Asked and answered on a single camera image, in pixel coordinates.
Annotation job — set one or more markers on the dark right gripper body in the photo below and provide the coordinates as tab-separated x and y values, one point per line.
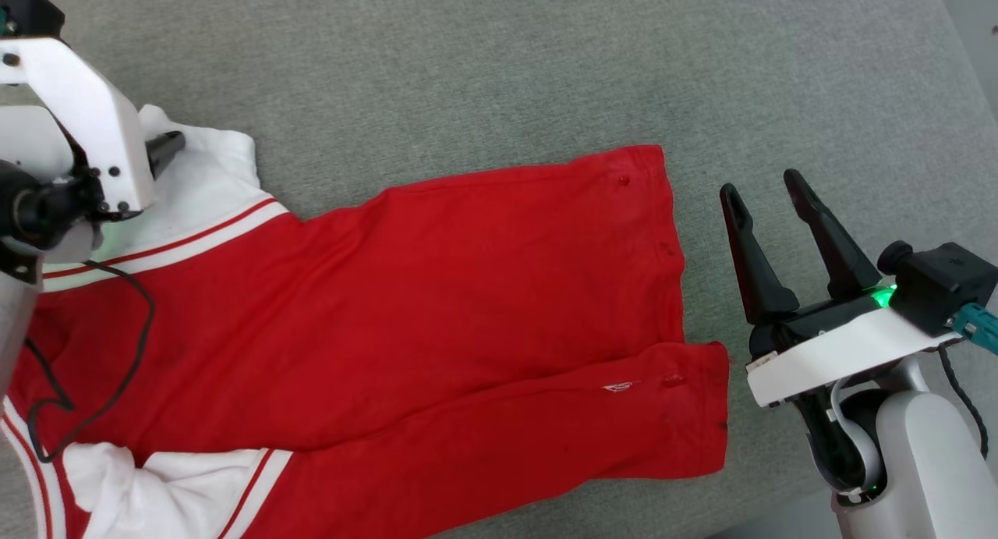
826	317

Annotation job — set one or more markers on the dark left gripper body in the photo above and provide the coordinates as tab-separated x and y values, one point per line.
39	207

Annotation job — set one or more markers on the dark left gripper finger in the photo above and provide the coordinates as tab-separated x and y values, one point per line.
168	150

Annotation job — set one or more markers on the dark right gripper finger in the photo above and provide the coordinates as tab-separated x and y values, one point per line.
838	242
752	266

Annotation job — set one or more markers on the red white-trimmed garment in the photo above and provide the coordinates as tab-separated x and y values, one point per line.
429	289

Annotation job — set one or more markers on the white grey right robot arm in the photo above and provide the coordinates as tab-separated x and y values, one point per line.
920	461

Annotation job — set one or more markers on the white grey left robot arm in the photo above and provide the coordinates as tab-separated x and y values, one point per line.
12	320

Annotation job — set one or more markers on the grey fabric sofa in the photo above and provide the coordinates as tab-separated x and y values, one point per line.
468	71

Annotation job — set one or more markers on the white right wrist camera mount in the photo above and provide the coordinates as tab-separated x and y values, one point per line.
936	289

